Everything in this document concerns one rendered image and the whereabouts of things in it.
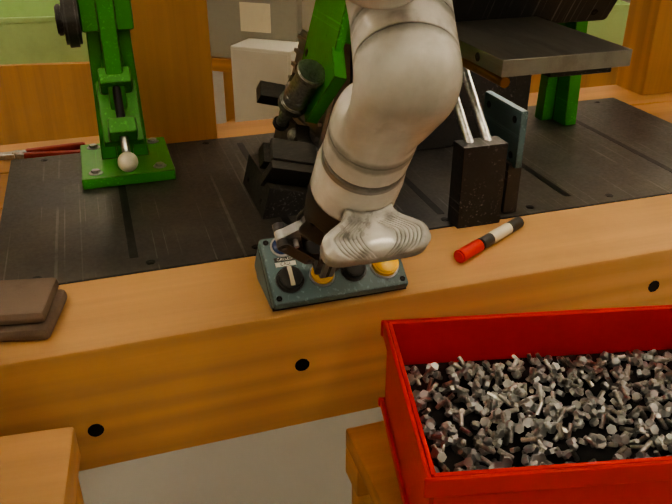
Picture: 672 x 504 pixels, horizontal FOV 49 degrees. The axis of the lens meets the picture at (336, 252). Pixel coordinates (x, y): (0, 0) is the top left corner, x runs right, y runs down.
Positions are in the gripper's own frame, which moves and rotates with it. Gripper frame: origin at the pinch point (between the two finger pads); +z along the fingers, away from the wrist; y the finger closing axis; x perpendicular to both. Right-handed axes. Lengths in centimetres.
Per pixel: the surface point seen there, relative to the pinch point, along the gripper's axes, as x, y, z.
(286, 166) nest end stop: -19.2, -1.6, 11.2
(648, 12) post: -56, -86, 29
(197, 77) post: -51, 4, 31
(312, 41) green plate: -34.1, -7.8, 5.5
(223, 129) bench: -49, -1, 43
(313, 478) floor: 3, -16, 114
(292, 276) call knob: 0.2, 3.4, 1.8
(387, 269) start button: 1.1, -6.8, 1.9
